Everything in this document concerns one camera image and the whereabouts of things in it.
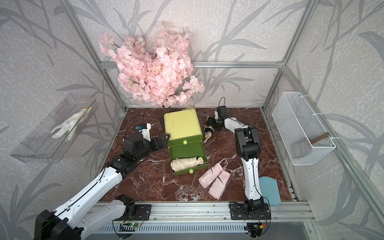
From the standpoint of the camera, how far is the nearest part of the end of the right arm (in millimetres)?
841

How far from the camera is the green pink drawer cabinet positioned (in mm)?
789

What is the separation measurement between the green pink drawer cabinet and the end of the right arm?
0.12 meters
